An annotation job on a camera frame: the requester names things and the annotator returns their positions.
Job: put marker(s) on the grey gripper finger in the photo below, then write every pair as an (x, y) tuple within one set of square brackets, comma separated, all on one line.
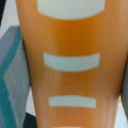
[(14, 79)]

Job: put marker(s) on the yellow toy bread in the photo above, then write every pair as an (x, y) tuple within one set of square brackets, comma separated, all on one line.
[(76, 52)]

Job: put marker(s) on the beige woven placemat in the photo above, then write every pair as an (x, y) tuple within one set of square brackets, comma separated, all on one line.
[(10, 16)]

